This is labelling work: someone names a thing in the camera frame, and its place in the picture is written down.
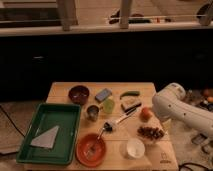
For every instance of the light green cup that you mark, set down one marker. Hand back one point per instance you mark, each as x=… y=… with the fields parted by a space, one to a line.
x=108 y=106

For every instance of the green chili pepper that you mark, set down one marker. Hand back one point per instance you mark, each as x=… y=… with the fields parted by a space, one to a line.
x=130 y=93

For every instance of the dark red bowl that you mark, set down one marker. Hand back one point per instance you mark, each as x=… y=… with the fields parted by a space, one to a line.
x=79 y=94

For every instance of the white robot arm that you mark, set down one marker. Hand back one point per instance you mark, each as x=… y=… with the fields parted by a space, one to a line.
x=168 y=103

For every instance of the green plastic tray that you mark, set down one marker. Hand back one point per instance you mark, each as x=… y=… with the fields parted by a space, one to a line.
x=67 y=117

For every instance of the small metal cup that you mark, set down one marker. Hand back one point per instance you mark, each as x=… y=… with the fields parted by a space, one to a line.
x=92 y=112

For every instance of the grey folded cloth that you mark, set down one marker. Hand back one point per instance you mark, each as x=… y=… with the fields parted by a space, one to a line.
x=46 y=139

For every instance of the blue grey sponge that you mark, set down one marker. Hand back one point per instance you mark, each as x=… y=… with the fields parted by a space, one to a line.
x=102 y=95

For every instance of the orange apple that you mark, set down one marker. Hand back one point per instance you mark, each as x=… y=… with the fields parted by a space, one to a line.
x=145 y=114

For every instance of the orange plate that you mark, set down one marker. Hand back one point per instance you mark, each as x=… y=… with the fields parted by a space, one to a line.
x=84 y=144

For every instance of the bunch of red grapes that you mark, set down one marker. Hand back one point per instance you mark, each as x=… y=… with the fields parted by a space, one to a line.
x=152 y=133

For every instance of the metal fork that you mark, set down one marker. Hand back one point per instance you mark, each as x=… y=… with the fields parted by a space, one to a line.
x=91 y=150

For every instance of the white cup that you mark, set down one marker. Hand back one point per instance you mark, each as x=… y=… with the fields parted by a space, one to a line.
x=135 y=148

